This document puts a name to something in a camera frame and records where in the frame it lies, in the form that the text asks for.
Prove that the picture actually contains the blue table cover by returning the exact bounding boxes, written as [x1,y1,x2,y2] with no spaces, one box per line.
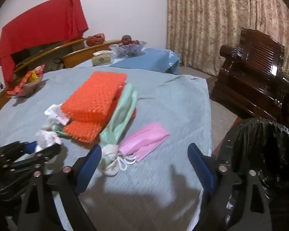
[74,47,181,76]

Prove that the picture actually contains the pink face mask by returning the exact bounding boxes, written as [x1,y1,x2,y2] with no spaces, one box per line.
[119,122,170,162]

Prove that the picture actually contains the grey table cloth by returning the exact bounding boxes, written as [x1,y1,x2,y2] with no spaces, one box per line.
[0,66,212,230]

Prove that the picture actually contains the black lined trash bin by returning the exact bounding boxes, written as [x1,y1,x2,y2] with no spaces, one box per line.
[218,118,289,230]

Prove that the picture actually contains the wooden tv cabinet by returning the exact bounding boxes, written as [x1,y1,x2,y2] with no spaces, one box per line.
[0,38,122,114]

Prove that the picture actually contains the snack bowl with packets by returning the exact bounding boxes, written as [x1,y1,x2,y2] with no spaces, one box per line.
[7,64,45,98]

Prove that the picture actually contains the green rubber glove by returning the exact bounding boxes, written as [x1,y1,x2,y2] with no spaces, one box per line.
[98,83,137,176]
[41,104,70,138]

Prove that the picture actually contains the orange red bag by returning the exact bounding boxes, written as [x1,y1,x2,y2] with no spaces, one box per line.
[86,33,105,47]

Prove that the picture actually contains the glass fruit bowl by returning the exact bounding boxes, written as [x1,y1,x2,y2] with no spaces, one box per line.
[109,41,147,58]

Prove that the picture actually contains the red apples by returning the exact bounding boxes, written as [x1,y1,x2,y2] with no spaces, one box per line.
[119,35,140,46]

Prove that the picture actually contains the beige patterned curtain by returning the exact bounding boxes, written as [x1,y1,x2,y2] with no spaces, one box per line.
[167,0,289,75]

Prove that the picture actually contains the orange foam net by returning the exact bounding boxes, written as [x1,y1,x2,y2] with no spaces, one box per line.
[64,83,136,143]
[61,71,127,122]

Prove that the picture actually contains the dark wooden armchair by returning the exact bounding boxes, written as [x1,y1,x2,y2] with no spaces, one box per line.
[210,28,289,128]

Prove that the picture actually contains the white tissue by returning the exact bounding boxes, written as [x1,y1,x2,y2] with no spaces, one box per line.
[35,130,62,152]

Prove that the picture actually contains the beige tissue box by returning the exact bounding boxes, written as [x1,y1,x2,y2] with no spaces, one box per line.
[91,50,113,66]

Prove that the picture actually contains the red cloth cover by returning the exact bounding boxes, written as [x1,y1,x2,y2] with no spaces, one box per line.
[0,0,89,88]

